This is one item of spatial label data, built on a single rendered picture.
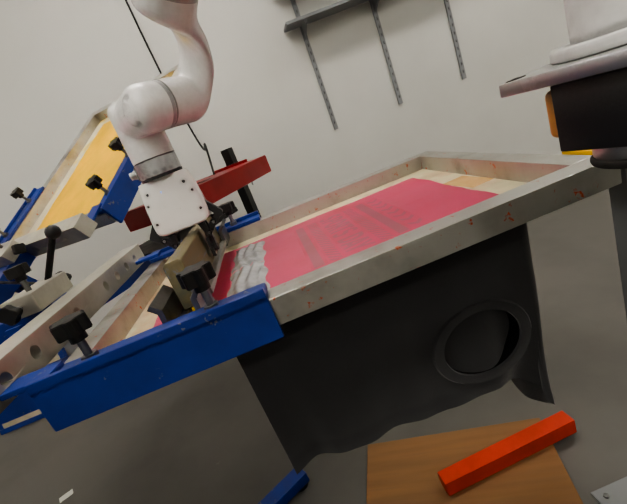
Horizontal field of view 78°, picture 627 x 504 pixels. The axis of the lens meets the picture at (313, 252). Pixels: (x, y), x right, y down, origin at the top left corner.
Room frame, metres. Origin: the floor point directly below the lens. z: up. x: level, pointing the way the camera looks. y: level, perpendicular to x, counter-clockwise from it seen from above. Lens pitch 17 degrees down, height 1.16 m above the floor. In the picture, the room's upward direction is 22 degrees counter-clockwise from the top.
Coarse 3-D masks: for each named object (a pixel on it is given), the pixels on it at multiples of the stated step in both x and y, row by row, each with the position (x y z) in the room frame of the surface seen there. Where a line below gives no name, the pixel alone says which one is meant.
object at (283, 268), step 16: (448, 192) 0.72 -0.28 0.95; (464, 192) 0.68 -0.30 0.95; (480, 192) 0.65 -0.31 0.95; (416, 208) 0.70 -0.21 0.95; (432, 208) 0.66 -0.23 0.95; (448, 208) 0.63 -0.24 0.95; (464, 208) 0.60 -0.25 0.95; (384, 240) 0.60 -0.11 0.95; (288, 256) 0.71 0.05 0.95; (304, 256) 0.68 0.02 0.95; (272, 272) 0.66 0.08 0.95; (288, 272) 0.62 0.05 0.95; (304, 272) 0.59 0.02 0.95; (224, 288) 0.67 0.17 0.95; (160, 320) 0.64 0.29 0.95
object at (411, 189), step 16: (384, 192) 0.92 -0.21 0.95; (400, 192) 0.86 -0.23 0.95; (416, 192) 0.81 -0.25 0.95; (432, 192) 0.76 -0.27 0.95; (336, 208) 0.95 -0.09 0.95; (304, 224) 0.92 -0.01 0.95; (272, 240) 0.88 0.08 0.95; (288, 240) 0.83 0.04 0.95; (224, 256) 0.91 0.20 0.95; (272, 256) 0.75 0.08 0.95; (224, 272) 0.78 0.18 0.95
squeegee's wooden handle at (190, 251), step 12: (192, 228) 0.80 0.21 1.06; (192, 240) 0.67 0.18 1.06; (204, 240) 0.75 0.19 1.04; (180, 252) 0.59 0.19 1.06; (192, 252) 0.62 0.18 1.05; (204, 252) 0.70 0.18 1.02; (168, 264) 0.55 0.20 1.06; (180, 264) 0.55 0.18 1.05; (192, 264) 0.59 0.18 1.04; (168, 276) 0.55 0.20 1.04; (180, 288) 0.55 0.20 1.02; (180, 300) 0.55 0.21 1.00
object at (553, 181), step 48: (336, 192) 1.00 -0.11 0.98; (528, 192) 0.47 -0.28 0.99; (576, 192) 0.47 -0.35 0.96; (240, 240) 0.99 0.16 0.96; (432, 240) 0.46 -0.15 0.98; (480, 240) 0.46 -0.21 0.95; (144, 288) 0.79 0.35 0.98; (288, 288) 0.46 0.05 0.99; (336, 288) 0.45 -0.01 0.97; (96, 336) 0.57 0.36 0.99
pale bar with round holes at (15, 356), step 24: (120, 264) 0.91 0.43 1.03; (72, 288) 0.77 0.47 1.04; (96, 288) 0.76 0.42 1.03; (48, 312) 0.63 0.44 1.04; (72, 312) 0.65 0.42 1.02; (24, 336) 0.53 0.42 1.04; (48, 336) 0.56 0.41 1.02; (0, 360) 0.47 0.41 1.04; (24, 360) 0.50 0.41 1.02; (48, 360) 0.53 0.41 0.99; (0, 384) 0.44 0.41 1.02; (0, 408) 0.42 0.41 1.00
